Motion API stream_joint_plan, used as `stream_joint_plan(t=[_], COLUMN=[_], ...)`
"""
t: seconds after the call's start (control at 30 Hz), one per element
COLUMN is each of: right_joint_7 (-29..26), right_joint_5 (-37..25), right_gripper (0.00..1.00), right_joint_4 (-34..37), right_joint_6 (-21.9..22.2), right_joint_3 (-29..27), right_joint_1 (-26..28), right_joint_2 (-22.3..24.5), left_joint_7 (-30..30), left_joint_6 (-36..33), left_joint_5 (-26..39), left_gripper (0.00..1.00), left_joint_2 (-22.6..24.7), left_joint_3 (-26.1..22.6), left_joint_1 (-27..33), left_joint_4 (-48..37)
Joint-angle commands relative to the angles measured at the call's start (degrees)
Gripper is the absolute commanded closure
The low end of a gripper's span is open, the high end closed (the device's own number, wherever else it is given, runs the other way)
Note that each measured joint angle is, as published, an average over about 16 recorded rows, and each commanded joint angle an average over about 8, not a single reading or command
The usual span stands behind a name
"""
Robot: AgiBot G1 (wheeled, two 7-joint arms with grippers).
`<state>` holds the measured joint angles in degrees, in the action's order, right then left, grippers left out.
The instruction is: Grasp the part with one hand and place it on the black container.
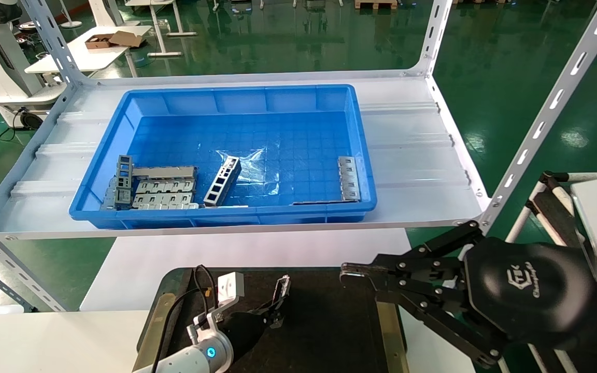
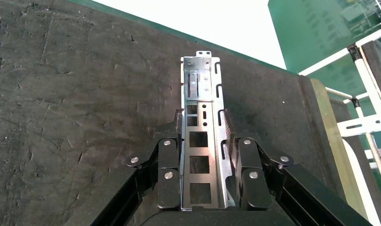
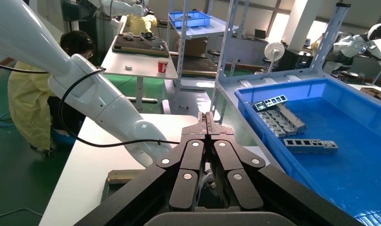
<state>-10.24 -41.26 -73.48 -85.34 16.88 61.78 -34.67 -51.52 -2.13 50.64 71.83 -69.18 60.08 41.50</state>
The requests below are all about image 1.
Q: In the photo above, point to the thin flat metal strip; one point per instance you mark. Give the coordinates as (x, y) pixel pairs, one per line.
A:
(324, 202)

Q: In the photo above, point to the clear plastic film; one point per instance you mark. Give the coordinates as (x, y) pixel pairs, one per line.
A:
(254, 160)

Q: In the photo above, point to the long grey metal channel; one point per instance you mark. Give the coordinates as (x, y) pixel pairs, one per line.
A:
(166, 171)

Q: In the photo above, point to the black felt-lined container tray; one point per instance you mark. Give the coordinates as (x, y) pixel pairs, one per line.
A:
(319, 321)

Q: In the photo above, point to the white table leg frame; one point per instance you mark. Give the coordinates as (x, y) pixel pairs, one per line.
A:
(166, 31)

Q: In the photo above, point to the blue plastic bin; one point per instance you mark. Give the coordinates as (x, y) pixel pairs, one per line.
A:
(236, 103)

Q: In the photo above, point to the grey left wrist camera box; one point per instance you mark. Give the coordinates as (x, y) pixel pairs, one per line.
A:
(230, 287)

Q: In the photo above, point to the white metal shelf rack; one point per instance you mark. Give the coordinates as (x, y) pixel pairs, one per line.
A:
(412, 155)

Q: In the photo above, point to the perforated silver metal bracket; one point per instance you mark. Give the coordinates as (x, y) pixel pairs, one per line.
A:
(222, 181)

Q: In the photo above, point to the dark grey perforated bracket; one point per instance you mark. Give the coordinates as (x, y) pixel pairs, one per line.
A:
(124, 181)

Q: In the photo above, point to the white background table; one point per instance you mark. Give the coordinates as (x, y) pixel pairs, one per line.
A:
(91, 54)

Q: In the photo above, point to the wooden pallet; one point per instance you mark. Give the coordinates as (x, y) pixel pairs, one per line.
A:
(376, 4)

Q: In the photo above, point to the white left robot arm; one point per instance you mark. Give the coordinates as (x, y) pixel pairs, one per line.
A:
(195, 360)

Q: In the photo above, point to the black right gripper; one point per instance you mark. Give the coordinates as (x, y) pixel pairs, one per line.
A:
(526, 290)

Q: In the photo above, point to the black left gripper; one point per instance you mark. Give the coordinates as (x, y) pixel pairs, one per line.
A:
(244, 331)

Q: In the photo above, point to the slotted silver metal plate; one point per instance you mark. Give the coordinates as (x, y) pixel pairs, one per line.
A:
(349, 178)

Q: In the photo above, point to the open cardboard box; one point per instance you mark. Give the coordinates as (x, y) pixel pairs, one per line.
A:
(114, 39)

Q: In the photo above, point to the black white folding stand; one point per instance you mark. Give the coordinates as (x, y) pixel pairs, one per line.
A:
(544, 207)

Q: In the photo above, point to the silver channel-shaped metal part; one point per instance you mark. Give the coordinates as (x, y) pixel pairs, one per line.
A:
(283, 287)

